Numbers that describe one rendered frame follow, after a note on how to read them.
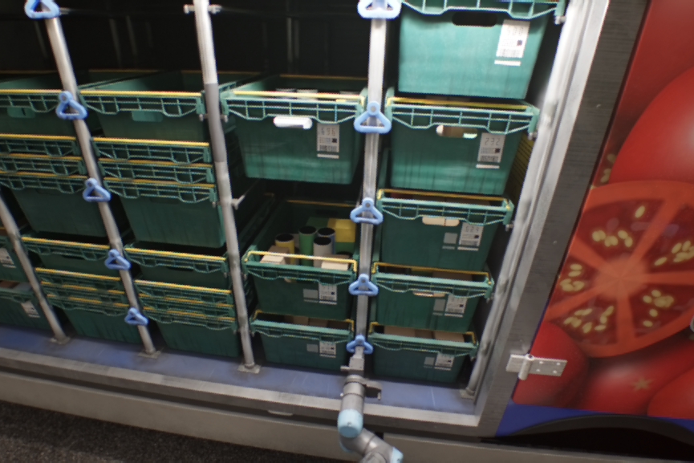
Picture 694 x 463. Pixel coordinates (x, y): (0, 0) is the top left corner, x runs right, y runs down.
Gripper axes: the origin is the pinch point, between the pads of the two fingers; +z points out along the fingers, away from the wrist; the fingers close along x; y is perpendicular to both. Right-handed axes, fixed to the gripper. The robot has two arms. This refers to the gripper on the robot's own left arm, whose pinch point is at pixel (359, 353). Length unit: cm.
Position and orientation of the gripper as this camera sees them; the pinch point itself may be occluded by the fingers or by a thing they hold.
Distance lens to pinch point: 144.5
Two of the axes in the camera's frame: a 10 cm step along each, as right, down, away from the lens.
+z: 1.3, -4.8, 8.7
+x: -0.1, 8.8, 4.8
